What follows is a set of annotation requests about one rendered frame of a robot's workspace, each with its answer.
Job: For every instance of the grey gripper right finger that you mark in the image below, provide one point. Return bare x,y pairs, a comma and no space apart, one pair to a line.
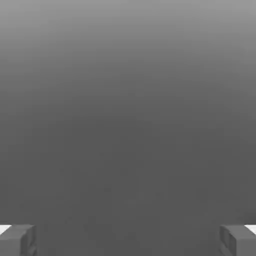
240,240

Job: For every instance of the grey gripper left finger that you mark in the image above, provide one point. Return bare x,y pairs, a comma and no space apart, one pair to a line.
16,240

